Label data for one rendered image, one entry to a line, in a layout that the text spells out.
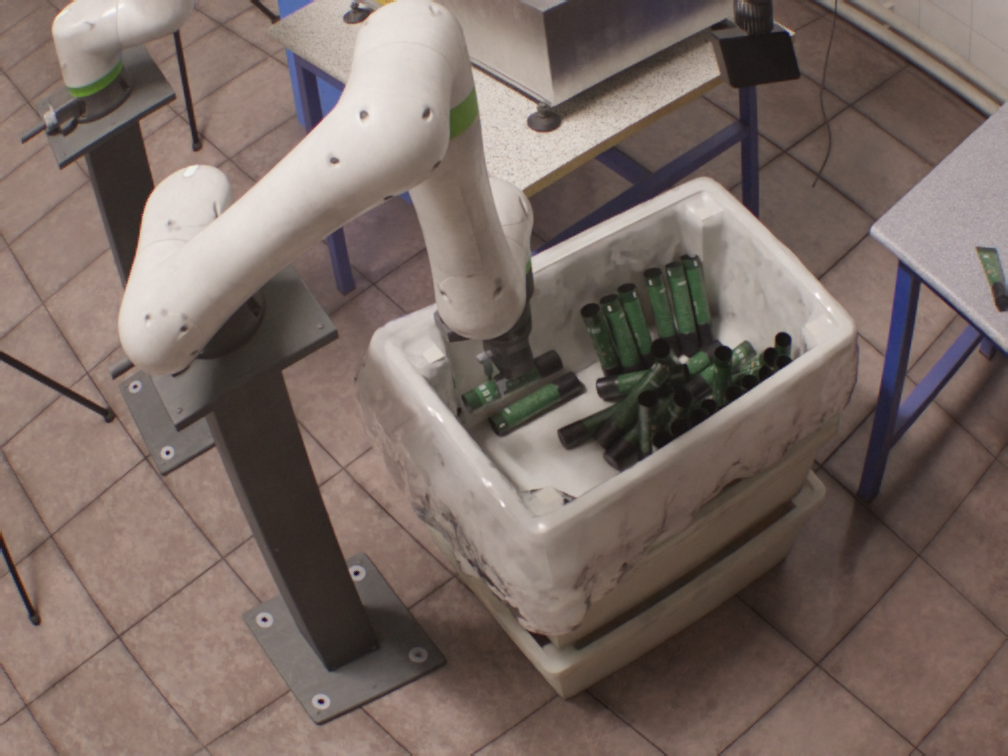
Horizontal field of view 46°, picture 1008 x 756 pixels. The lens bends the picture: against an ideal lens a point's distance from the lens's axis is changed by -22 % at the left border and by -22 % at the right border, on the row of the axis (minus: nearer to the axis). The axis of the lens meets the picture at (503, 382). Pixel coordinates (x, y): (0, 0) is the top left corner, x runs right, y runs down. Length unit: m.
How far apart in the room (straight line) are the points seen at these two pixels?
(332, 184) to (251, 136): 2.25
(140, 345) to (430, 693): 1.15
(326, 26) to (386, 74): 1.29
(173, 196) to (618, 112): 0.90
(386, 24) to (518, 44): 0.81
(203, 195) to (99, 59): 0.68
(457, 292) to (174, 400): 0.40
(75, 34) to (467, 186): 0.93
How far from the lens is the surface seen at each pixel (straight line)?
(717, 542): 2.35
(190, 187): 1.70
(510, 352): 2.02
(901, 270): 2.22
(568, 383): 2.28
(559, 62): 2.22
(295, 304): 1.85
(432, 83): 1.38
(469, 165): 1.58
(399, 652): 2.57
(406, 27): 1.44
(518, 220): 1.82
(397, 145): 1.32
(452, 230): 1.64
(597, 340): 2.24
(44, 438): 3.11
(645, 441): 2.16
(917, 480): 2.79
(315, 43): 2.61
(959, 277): 2.14
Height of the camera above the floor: 2.26
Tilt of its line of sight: 51 degrees down
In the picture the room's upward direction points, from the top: 8 degrees counter-clockwise
